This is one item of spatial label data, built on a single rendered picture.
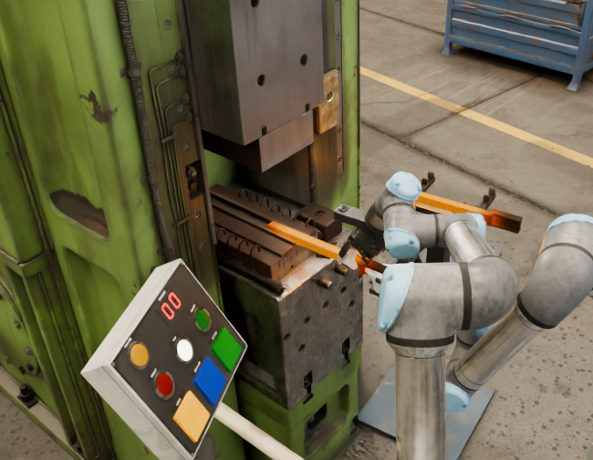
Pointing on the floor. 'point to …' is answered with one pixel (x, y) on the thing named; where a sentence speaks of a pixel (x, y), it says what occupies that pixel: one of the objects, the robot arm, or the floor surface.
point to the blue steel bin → (531, 32)
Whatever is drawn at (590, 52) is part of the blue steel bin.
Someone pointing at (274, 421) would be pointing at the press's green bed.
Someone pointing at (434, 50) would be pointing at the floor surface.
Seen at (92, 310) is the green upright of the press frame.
